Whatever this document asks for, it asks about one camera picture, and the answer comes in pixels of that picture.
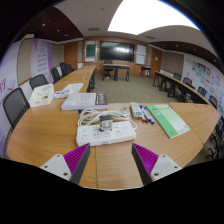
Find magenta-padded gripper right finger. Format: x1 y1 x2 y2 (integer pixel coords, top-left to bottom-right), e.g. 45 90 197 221
131 142 183 186

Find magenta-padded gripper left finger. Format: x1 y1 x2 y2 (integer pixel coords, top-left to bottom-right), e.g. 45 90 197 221
39 142 92 185

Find white power strip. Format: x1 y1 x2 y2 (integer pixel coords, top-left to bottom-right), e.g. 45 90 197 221
75 120 138 148

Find red-capped marker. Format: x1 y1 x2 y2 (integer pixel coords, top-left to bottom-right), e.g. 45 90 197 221
138 105 147 123

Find green booklet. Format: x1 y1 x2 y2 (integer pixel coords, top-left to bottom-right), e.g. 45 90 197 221
145 103 191 140

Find white remote control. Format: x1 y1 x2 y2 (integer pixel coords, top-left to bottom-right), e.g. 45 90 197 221
129 101 144 119

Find white paper sheets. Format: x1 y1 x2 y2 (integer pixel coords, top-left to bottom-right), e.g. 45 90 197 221
53 82 84 100

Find white tissue box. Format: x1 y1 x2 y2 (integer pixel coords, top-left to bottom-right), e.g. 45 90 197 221
28 83 55 108

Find long wooden conference table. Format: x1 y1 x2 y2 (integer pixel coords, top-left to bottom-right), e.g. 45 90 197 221
53 64 98 94
152 70 210 105

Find small wooden side desk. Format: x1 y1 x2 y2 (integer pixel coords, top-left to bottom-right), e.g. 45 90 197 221
140 65 152 79

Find black office chair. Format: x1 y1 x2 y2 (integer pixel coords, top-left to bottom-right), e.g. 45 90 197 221
102 59 115 81

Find dark presenter desk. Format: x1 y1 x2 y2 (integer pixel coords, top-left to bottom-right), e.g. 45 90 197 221
102 63 131 82

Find brown wooden door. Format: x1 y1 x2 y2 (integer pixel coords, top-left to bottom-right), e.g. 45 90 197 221
64 41 79 70
150 47 163 78

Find bright ceiling light panel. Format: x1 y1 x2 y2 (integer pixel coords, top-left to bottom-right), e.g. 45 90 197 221
107 0 201 36

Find white power strip cable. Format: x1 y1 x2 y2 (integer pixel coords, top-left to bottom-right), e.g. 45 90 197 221
77 107 138 132

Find colourful wall posters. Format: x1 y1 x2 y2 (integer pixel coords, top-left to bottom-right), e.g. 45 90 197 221
184 56 224 116

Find white wall whiteboard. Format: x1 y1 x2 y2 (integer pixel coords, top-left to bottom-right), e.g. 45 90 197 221
135 44 148 66

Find purple and white wall banner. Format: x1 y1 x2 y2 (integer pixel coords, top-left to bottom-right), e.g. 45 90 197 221
30 38 54 80

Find green framed wall board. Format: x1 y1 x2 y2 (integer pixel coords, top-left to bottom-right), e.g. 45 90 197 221
84 40 98 63

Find large black wall screen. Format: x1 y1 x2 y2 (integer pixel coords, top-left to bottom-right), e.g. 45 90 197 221
99 40 136 63

